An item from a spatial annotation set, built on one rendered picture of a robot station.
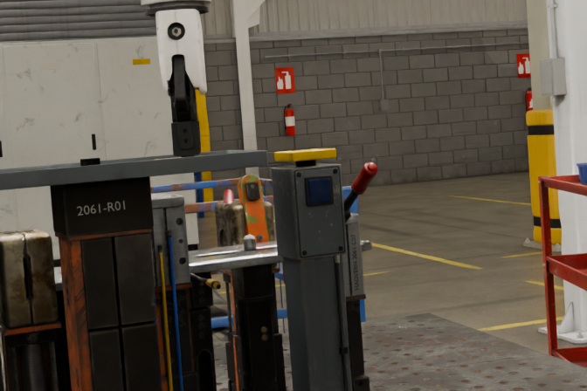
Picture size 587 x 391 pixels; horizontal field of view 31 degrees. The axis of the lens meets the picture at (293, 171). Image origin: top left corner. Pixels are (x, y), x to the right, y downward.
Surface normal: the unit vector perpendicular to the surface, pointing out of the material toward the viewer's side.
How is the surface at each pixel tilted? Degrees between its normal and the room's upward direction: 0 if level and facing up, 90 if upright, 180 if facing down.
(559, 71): 90
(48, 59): 90
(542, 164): 90
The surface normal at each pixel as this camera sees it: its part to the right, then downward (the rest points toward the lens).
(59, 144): 0.33, 0.03
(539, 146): -0.94, 0.08
